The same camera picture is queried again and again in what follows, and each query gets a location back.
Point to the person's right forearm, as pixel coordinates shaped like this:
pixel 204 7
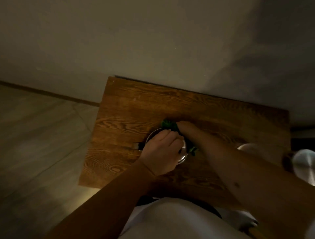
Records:
pixel 251 182

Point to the person's right fingers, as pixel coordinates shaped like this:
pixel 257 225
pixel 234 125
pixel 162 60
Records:
pixel 183 126

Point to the person's right hand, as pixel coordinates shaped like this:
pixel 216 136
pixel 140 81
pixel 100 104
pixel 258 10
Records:
pixel 190 133

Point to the person's white shirt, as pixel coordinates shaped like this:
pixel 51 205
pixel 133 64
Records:
pixel 177 221

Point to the person's left fingers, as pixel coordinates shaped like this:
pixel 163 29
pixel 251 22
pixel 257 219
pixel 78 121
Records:
pixel 171 141

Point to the person's left hand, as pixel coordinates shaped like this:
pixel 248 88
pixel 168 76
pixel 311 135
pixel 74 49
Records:
pixel 158 155

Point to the steel pot lid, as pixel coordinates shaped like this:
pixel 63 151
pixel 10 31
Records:
pixel 304 167

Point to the person's left forearm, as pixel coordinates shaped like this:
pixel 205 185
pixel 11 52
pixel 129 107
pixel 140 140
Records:
pixel 108 206

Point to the green leafy herbs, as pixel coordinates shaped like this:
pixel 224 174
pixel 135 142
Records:
pixel 169 125

